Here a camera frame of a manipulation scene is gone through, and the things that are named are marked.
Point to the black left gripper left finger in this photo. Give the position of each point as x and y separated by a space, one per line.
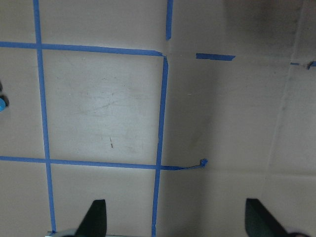
94 223

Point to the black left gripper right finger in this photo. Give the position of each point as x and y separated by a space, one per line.
259 222

